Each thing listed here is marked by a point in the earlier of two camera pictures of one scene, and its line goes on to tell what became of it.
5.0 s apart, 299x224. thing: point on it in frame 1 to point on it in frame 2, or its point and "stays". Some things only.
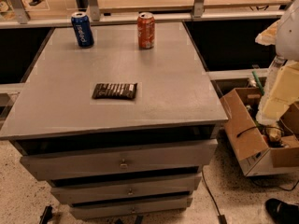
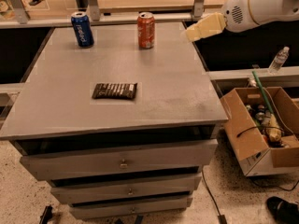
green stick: (259, 83) stays
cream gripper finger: (284, 91) to (236, 16)
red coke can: (146, 30) stays
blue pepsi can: (82, 29) stays
